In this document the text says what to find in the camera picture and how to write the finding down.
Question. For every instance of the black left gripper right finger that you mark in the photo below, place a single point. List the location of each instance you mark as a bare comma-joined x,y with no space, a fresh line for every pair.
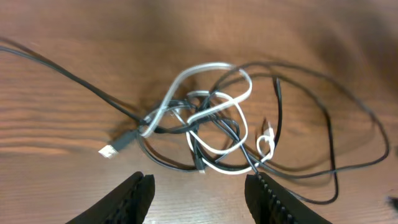
269,202

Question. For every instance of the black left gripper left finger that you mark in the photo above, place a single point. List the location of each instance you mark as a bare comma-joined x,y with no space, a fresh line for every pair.
128,203

